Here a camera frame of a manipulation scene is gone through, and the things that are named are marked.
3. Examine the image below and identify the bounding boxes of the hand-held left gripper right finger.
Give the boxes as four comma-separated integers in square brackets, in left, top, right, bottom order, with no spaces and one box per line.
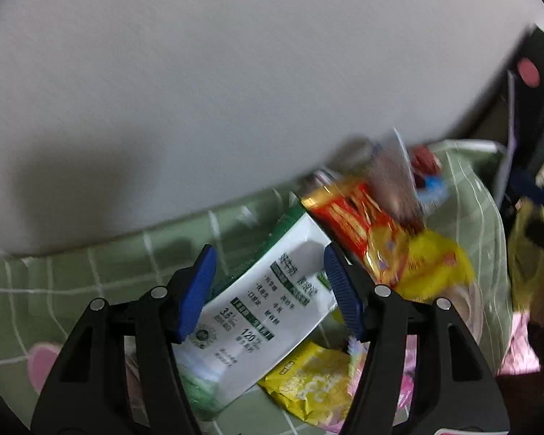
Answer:
[323,242,511,435]

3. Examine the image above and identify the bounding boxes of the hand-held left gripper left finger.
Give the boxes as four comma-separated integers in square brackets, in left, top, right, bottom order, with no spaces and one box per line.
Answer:
[29,245,218,435]

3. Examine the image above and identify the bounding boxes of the green and white snack packet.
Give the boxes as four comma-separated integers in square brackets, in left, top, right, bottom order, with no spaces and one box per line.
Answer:
[172,197,338,411]

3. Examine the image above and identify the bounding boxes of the pink plastic bag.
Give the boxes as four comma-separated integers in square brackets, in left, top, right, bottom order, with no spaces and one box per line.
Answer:
[499,312,541,374]

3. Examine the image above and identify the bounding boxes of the red and yellow snack packet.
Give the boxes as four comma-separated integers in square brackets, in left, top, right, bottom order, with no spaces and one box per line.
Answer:
[301,174,411,291]

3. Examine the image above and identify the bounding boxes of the yellow packet with white print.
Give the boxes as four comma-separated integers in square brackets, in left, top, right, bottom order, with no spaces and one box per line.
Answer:
[258,342,359,427]

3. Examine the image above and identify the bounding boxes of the yellow wafer packet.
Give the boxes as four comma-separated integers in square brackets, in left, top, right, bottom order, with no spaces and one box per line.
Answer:
[392,231,474,302]

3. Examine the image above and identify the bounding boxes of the silver brown wrapper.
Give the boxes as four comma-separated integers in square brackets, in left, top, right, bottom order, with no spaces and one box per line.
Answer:
[367,129,424,232]

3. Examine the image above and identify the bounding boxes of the green checked tablecloth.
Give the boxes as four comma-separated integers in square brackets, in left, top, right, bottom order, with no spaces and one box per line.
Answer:
[0,138,513,435]

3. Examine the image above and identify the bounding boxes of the clear plastic wrapper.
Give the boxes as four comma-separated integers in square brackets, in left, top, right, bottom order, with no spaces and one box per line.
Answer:
[449,281,486,349]

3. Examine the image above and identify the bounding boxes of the red and blue wrapper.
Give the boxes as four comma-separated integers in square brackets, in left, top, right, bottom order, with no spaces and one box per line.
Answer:
[410,145,449,204]

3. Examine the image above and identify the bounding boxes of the pink cup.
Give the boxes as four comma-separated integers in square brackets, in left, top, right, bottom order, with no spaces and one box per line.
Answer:
[27,342,64,395]

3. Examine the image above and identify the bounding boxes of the yellow-green bag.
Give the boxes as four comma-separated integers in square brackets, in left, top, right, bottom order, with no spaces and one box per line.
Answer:
[508,204,544,322]

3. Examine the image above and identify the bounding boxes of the black cloth with pink dots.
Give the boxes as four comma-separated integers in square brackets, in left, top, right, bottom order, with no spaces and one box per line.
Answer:
[490,25,544,236]

